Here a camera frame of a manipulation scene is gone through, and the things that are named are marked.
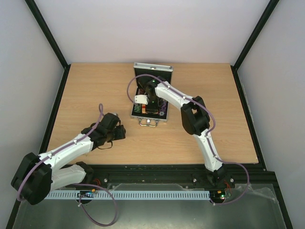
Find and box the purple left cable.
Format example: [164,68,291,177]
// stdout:
[17,103,119,227]

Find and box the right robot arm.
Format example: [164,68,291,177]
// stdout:
[134,74,225,187]

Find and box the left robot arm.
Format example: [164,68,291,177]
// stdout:
[11,113,126,205]

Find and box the purple poker chip stack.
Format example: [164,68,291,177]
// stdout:
[158,101,167,116]

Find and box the aluminium poker case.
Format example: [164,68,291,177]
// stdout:
[131,62,173,127]

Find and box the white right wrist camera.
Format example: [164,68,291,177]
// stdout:
[134,94,149,105]

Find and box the green poker chip stack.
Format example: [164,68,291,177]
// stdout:
[132,104,142,114]

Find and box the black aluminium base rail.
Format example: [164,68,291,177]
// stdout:
[83,163,263,191]

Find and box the red card deck box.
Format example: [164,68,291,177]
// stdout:
[142,104,159,116]

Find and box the light blue cable duct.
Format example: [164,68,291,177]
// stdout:
[46,190,210,200]

